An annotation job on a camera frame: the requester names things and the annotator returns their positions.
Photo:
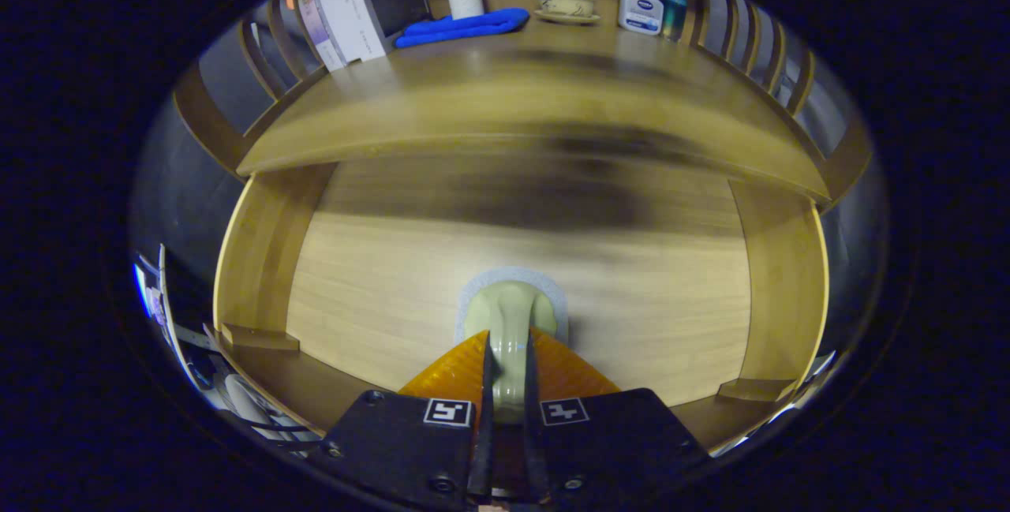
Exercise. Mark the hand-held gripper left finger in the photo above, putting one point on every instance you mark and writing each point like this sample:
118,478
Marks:
394,449

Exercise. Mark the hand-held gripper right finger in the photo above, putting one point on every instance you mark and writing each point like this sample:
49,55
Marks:
623,441

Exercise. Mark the wooden drawer with black knob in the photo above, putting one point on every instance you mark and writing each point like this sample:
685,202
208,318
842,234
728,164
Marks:
394,283

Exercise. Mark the pale green brush grey base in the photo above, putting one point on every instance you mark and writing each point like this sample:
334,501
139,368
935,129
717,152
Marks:
509,315

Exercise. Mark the wooden countertop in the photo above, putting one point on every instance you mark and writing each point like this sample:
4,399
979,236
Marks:
513,94

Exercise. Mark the white and blue device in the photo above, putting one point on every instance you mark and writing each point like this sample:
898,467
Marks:
148,291

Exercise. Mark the teal bottle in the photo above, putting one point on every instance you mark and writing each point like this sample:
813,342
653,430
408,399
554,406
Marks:
674,16

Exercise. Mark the pale purple book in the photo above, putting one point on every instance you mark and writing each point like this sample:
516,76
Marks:
319,27

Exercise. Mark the blue folded cloth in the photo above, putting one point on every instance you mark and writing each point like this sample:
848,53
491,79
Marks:
465,26

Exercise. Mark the white lotion bottle blue cap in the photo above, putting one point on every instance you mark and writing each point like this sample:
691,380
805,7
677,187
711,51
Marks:
640,11

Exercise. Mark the white book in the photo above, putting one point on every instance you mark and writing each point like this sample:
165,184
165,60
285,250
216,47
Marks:
363,11

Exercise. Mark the beige lidded teacup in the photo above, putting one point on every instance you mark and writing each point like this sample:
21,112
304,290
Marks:
566,4

